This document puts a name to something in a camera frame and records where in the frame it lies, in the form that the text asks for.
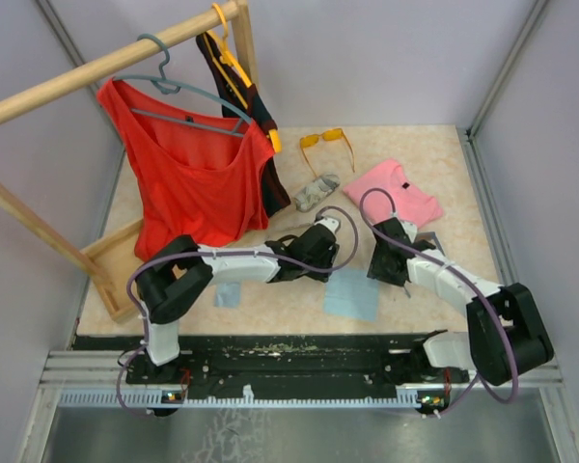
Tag red tank top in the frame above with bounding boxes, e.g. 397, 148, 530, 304
97, 79, 274, 260

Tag grey patterned glasses case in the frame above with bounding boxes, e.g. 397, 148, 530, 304
293, 174, 341, 212

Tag grey-framed sunglasses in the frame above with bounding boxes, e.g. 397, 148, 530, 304
406, 231, 446, 293

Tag narrow blue cleaning cloth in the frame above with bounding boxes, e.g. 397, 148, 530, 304
213, 283, 241, 309

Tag dark navy maroon garment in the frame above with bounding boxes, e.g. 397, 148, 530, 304
196, 32, 290, 218

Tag wooden clothes rack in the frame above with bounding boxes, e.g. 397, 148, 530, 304
0, 1, 258, 323

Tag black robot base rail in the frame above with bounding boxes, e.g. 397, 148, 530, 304
44, 332, 559, 417

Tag orange sunglasses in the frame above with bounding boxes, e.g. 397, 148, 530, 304
299, 127, 356, 177

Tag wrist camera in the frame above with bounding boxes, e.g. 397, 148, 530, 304
315, 216, 341, 235
398, 219, 436, 252

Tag grey-blue clothes hanger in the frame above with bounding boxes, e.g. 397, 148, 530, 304
112, 33, 253, 138

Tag square blue cleaning cloth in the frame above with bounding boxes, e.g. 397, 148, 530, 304
323, 267, 379, 322

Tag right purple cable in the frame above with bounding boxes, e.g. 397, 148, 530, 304
359, 187, 519, 419

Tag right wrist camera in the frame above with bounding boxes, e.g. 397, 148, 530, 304
398, 219, 436, 252

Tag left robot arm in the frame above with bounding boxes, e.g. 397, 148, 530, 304
127, 217, 340, 383

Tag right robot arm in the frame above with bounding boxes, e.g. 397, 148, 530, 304
368, 218, 555, 386

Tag yellow clothes hanger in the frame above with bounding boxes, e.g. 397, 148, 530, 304
201, 3, 282, 153

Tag folded pink t-shirt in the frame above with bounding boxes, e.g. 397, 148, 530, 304
343, 159, 444, 228

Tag purple cable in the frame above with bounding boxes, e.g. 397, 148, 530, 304
115, 205, 361, 419
359, 187, 519, 419

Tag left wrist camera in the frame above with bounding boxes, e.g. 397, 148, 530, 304
315, 216, 341, 235

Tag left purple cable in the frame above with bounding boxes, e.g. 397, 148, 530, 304
115, 205, 361, 419

